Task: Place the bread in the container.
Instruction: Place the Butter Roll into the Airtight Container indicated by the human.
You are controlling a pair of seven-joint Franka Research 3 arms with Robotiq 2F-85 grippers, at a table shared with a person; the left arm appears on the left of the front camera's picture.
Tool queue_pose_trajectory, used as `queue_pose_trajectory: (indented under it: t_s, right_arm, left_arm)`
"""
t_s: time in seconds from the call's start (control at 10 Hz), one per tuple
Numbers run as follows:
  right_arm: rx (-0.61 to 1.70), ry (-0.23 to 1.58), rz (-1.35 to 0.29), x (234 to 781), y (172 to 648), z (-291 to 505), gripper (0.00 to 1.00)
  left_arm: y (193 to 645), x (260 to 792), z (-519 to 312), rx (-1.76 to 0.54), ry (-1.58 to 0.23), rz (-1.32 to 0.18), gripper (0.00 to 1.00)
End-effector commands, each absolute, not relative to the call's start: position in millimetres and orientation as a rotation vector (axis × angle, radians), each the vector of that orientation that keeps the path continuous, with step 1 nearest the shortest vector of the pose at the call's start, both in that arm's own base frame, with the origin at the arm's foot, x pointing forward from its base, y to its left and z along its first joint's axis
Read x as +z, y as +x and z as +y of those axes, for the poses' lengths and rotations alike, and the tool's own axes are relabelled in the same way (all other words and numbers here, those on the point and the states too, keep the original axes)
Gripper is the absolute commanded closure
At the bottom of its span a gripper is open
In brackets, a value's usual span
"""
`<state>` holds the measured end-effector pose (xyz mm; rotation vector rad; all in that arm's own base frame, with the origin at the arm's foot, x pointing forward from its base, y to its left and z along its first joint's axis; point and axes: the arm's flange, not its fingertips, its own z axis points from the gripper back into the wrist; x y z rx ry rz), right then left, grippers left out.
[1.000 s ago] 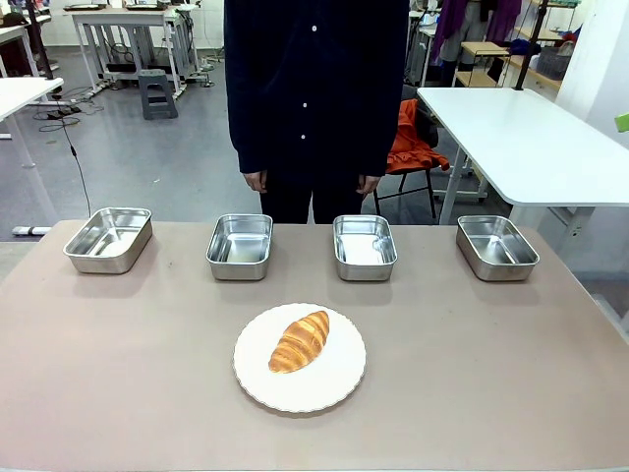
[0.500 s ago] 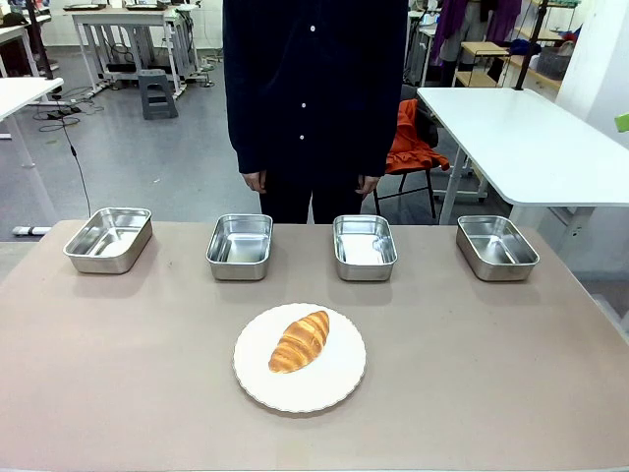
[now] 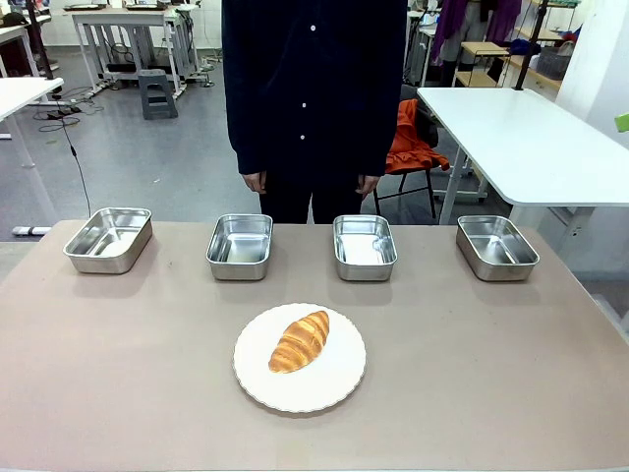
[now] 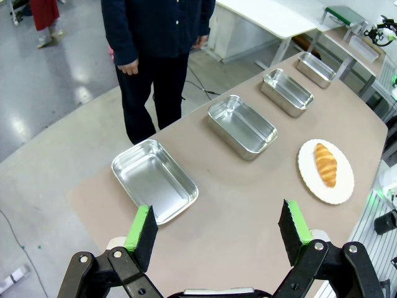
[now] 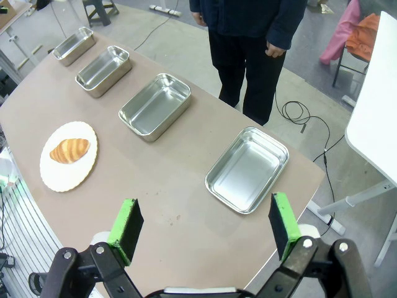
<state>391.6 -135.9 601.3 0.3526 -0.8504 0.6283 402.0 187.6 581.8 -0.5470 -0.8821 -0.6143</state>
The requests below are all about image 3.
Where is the person in dark shirt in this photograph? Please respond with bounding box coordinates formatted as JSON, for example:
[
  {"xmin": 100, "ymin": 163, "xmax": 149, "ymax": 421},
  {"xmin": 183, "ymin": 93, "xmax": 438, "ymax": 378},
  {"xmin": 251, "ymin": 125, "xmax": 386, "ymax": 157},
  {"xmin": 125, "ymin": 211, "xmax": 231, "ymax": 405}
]
[{"xmin": 220, "ymin": 0, "xmax": 410, "ymax": 226}]

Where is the black chair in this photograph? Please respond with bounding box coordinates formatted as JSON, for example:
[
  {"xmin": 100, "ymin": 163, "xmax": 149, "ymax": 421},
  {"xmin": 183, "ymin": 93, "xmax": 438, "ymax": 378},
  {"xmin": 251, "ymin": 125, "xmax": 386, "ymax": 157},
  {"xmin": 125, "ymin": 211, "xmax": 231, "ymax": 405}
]
[{"xmin": 372, "ymin": 83, "xmax": 451, "ymax": 220}]

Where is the large white table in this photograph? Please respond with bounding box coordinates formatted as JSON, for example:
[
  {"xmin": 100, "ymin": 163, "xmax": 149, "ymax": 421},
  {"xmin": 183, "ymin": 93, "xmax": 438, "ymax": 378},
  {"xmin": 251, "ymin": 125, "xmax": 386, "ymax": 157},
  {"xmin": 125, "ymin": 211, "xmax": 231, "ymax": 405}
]
[{"xmin": 416, "ymin": 87, "xmax": 629, "ymax": 276}]

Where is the purple hanging garment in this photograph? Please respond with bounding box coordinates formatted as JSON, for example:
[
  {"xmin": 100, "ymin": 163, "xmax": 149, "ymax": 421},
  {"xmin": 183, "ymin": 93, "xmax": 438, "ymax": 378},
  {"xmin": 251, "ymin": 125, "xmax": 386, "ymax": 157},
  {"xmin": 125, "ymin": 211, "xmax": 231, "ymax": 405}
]
[{"xmin": 431, "ymin": 0, "xmax": 524, "ymax": 63}]

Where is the white metal workbench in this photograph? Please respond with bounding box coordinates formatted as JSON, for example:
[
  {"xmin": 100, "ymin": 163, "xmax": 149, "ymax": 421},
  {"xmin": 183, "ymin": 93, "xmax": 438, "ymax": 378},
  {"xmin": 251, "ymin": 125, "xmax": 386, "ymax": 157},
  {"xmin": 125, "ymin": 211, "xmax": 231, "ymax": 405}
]
[{"xmin": 63, "ymin": 3, "xmax": 200, "ymax": 94}]

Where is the small white table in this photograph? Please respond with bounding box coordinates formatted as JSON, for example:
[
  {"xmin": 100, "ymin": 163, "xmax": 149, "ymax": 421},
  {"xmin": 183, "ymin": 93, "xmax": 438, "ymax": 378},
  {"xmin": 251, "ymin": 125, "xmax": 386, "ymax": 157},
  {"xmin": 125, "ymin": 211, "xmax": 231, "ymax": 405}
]
[{"xmin": 0, "ymin": 77, "xmax": 66, "ymax": 169}]

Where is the wooden shelf rack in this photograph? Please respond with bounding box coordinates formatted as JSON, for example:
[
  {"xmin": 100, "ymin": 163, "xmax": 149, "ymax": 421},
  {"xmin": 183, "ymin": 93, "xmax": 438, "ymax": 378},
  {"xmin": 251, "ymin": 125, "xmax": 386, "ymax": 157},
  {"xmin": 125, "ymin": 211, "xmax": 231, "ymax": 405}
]
[{"xmin": 454, "ymin": 41, "xmax": 564, "ymax": 90}]

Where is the black floor cable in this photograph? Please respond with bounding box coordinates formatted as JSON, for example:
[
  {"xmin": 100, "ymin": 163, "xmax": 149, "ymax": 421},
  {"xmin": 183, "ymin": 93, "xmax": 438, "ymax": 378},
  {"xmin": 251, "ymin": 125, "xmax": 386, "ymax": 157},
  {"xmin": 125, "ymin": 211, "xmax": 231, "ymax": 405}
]
[{"xmin": 31, "ymin": 87, "xmax": 99, "ymax": 218}]

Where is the grey storage basket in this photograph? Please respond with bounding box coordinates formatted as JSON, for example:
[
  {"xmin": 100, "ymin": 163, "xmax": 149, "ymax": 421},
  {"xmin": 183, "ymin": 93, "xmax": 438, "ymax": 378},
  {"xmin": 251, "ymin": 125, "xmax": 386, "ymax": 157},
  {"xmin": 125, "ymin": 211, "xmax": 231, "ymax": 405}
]
[{"xmin": 535, "ymin": 46, "xmax": 572, "ymax": 82}]

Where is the grey step stool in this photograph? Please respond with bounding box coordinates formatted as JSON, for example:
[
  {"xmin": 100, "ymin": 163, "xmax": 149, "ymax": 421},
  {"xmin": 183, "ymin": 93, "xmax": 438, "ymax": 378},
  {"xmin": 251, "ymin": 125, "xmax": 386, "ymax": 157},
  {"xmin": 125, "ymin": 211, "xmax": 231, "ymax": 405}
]
[{"xmin": 137, "ymin": 68, "xmax": 180, "ymax": 121}]

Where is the golden brown croissant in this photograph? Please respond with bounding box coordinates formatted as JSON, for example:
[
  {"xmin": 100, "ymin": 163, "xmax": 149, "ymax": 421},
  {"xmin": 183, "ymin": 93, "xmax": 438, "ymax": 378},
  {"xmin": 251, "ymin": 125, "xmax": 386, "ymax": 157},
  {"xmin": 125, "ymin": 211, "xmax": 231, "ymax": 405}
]
[{"xmin": 267, "ymin": 309, "xmax": 331, "ymax": 375}]

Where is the thin black pole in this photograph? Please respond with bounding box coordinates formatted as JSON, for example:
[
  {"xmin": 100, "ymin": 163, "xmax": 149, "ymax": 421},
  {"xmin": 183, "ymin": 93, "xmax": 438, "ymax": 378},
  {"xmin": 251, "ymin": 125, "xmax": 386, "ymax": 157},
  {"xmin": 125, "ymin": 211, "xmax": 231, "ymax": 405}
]
[{"xmin": 24, "ymin": 0, "xmax": 56, "ymax": 81}]

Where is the orange cloth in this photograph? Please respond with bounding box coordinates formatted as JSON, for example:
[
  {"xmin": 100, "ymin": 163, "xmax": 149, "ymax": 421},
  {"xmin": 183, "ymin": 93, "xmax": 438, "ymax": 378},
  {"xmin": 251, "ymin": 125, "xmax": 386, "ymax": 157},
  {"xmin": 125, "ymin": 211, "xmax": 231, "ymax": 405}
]
[{"xmin": 383, "ymin": 98, "xmax": 451, "ymax": 176}]

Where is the steel rectangular container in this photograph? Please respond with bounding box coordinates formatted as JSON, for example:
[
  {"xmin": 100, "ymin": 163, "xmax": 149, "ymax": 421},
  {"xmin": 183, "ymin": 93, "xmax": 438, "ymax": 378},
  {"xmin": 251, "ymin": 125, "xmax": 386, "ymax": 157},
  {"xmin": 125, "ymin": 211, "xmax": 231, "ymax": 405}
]
[
  {"xmin": 62, "ymin": 206, "xmax": 154, "ymax": 275},
  {"xmin": 331, "ymin": 213, "xmax": 398, "ymax": 282},
  {"xmin": 455, "ymin": 214, "xmax": 541, "ymax": 283},
  {"xmin": 204, "ymin": 213, "xmax": 274, "ymax": 282}
]

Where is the person's left hand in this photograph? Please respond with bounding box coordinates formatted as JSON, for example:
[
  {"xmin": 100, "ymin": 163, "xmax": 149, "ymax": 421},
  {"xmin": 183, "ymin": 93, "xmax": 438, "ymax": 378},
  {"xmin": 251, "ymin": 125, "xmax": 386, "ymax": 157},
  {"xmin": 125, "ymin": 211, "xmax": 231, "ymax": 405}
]
[{"xmin": 354, "ymin": 173, "xmax": 381, "ymax": 197}]

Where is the white scalloped plate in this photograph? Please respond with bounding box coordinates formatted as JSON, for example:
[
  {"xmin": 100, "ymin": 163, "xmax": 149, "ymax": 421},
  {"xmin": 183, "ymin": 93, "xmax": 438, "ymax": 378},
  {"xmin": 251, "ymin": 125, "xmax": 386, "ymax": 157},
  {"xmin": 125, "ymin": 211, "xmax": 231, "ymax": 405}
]
[{"xmin": 233, "ymin": 302, "xmax": 368, "ymax": 414}]

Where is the black pole with clamp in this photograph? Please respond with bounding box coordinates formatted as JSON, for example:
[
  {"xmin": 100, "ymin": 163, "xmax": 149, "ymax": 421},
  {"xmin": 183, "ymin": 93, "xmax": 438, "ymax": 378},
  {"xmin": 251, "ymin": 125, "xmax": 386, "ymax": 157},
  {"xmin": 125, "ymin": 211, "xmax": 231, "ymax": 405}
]
[{"xmin": 512, "ymin": 0, "xmax": 549, "ymax": 92}]

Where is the person's right hand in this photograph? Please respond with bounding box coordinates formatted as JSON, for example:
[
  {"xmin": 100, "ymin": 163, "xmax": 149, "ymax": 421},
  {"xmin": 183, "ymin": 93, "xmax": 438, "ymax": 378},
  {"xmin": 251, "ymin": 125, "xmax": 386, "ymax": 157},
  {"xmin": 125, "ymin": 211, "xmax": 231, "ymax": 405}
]
[{"xmin": 240, "ymin": 169, "xmax": 269, "ymax": 195}]

